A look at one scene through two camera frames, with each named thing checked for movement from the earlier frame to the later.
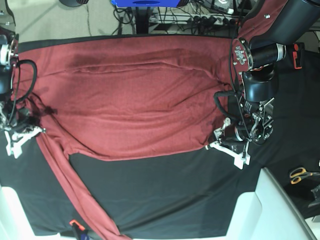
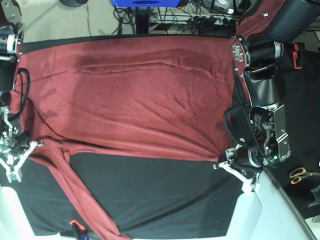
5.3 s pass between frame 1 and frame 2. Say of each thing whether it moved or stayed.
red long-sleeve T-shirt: stayed
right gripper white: moved
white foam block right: stayed
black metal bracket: stayed
